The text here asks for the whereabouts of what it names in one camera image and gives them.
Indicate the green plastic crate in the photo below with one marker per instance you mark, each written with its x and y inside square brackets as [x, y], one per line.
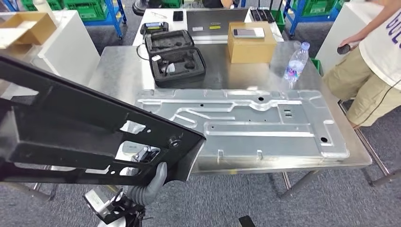
[91, 11]
[316, 9]
[53, 4]

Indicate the dark grey flat panel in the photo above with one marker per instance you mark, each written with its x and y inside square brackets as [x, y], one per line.
[219, 18]

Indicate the stainless steel workbench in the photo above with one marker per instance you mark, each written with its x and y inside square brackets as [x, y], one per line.
[125, 72]

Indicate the open black foam case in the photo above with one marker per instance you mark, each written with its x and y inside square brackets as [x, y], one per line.
[178, 80]

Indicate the black handheld controller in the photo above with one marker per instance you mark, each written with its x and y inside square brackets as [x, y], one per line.
[343, 50]

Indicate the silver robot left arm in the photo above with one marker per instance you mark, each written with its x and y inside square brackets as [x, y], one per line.
[141, 195]

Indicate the black smartphone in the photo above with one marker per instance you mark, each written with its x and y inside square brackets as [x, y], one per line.
[178, 15]

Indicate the closed cardboard box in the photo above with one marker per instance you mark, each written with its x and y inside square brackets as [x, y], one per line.
[250, 50]

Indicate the person's right hand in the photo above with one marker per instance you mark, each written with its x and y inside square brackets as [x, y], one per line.
[352, 44]

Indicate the black plastic plate holder part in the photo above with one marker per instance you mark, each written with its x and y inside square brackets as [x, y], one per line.
[78, 103]

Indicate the person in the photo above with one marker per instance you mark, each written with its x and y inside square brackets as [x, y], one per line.
[369, 87]
[219, 3]

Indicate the blue metal shelf rack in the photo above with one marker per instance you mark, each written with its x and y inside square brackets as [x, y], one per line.
[117, 18]
[289, 22]

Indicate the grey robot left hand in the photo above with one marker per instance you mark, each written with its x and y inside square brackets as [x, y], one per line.
[159, 178]

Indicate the white smartphone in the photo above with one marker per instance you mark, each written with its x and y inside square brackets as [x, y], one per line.
[249, 33]

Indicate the clear plastic water bottle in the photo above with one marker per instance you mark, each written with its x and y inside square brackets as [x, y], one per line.
[296, 65]

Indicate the person's right forearm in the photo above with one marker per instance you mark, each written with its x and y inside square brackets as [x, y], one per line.
[372, 25]

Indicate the white table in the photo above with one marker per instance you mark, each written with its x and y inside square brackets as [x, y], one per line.
[213, 39]

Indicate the stamped sheet metal panel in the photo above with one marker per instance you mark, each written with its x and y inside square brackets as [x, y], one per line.
[250, 125]

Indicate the black and yellow device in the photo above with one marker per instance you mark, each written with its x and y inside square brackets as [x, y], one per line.
[153, 28]

